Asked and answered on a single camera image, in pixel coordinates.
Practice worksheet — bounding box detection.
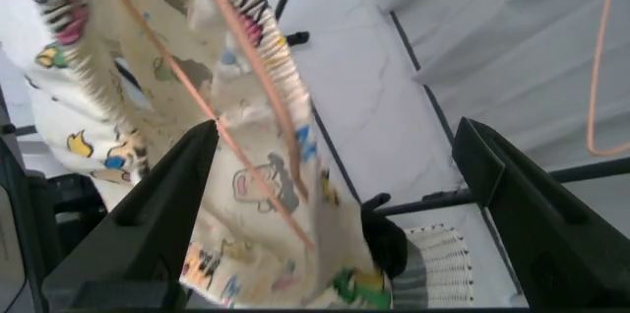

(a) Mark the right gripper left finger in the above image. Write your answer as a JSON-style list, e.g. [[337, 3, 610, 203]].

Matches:
[[41, 119, 221, 311]]

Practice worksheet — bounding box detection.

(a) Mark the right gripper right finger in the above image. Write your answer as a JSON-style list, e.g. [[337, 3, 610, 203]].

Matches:
[[451, 116, 630, 310]]

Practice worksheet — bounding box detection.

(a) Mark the cream printed garment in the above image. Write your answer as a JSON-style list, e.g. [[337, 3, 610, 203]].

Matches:
[[14, 0, 395, 310]]

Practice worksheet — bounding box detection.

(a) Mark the pink clothes hanger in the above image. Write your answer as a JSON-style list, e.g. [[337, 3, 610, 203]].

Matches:
[[112, 0, 316, 251], [585, 0, 630, 157]]

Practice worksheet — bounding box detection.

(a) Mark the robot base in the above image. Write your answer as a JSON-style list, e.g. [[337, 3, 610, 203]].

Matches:
[[0, 84, 107, 313]]

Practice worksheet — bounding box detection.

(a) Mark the white laundry basket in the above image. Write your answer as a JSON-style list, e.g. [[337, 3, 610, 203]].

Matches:
[[361, 207, 476, 310]]

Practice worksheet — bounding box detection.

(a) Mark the white curtain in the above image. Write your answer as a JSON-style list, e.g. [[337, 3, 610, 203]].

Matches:
[[366, 0, 630, 171]]

